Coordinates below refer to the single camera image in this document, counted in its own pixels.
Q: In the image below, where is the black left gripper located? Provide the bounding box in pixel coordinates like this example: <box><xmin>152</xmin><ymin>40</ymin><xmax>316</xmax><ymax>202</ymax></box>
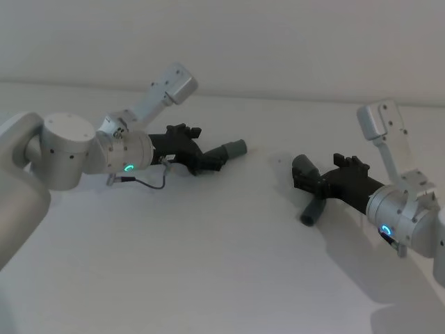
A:
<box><xmin>148</xmin><ymin>122</ymin><xmax>227</xmax><ymax>177</ymax></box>

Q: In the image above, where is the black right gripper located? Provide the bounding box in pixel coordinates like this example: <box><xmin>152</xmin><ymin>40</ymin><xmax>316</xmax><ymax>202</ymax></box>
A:
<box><xmin>291</xmin><ymin>152</ymin><xmax>387</xmax><ymax>218</ymax></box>

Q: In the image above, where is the grey plastic tube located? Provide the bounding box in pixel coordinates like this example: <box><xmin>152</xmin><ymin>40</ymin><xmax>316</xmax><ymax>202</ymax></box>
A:
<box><xmin>291</xmin><ymin>154</ymin><xmax>328</xmax><ymax>228</ymax></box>

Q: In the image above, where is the white table cloth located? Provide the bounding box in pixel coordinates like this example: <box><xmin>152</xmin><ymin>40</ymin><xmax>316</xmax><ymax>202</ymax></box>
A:
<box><xmin>0</xmin><ymin>81</ymin><xmax>445</xmax><ymax>334</ymax></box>

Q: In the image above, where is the thin dark gripper cable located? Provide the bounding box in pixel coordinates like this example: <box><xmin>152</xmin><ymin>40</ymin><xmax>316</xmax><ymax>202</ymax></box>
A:
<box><xmin>105</xmin><ymin>155</ymin><xmax>175</xmax><ymax>191</ymax></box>

